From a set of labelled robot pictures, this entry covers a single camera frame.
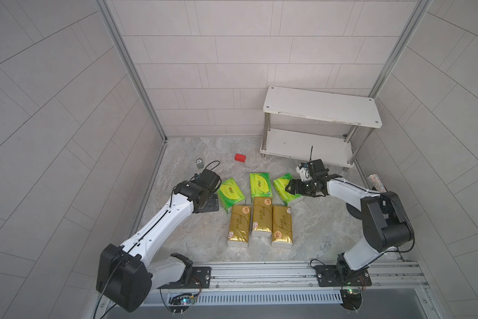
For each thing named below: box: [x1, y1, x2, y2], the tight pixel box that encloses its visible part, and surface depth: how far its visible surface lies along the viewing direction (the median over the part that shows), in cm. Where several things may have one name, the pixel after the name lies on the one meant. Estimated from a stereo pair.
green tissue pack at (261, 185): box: [249, 172, 273, 198], surface depth 91 cm
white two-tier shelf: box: [260, 85, 383, 169], surface depth 94 cm
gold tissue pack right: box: [270, 205, 293, 248], surface depth 79 cm
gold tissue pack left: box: [227, 204, 251, 248], surface depth 79 cm
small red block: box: [234, 153, 247, 163], surface depth 110 cm
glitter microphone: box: [367, 173, 388, 193], surface depth 75 cm
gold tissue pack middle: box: [250, 196, 273, 238], surface depth 82 cm
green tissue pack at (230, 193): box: [217, 178, 246, 209], surface depth 88 cm
